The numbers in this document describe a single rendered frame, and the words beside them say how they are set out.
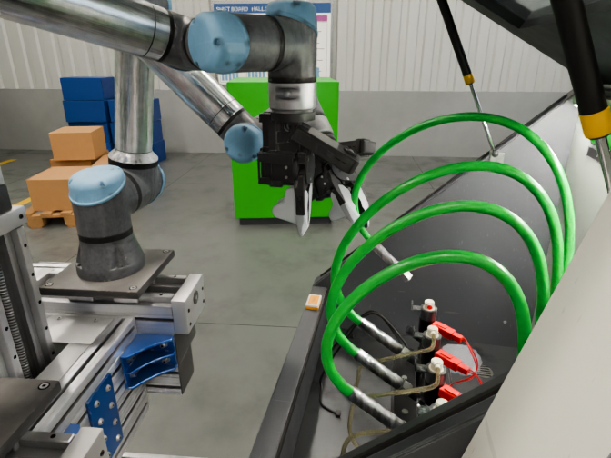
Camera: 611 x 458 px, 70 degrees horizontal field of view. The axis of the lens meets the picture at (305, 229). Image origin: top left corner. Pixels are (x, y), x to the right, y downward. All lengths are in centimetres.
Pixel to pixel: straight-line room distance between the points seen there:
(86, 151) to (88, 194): 404
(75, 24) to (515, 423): 64
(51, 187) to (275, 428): 413
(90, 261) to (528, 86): 708
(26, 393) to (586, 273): 74
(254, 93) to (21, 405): 339
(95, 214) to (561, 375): 90
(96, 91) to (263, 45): 652
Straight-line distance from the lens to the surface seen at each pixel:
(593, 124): 38
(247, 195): 409
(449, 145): 741
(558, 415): 35
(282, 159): 70
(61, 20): 66
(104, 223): 104
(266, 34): 64
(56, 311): 119
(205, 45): 61
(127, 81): 110
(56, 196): 472
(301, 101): 68
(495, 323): 120
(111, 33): 68
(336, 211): 87
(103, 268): 107
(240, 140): 85
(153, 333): 111
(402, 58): 719
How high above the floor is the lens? 151
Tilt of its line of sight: 22 degrees down
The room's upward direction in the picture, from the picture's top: straight up
